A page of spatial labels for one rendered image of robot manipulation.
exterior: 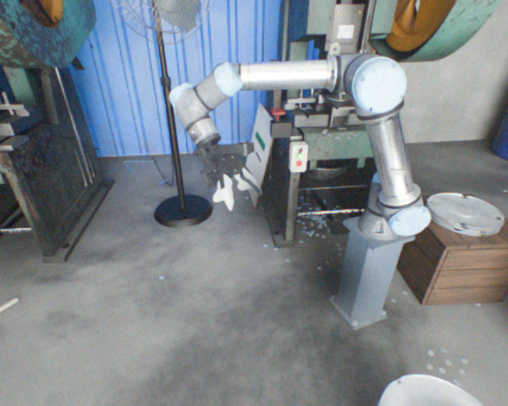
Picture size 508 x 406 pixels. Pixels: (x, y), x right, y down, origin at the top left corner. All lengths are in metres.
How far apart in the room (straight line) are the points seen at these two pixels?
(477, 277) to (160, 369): 1.37
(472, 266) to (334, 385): 0.76
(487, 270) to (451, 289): 0.16
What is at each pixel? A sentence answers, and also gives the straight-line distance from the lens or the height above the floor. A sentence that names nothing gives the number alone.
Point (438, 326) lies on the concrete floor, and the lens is 1.66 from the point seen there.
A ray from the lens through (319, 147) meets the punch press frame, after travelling 1.64.
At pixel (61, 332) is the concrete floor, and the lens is 1.64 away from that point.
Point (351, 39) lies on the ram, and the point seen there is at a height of 1.03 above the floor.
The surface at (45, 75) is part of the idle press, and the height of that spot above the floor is 0.84.
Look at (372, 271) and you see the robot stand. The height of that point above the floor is 0.32.
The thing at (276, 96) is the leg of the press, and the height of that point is 0.71.
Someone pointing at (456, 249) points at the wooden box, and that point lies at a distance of 1.53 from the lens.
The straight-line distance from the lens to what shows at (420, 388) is 1.04.
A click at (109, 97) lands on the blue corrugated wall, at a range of 2.97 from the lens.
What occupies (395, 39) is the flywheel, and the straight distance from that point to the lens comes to 1.99.
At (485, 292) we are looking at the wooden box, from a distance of 1.81.
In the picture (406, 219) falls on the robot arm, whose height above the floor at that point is 0.63.
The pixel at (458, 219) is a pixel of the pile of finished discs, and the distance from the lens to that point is 1.63.
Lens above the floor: 1.16
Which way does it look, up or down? 32 degrees down
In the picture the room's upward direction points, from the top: straight up
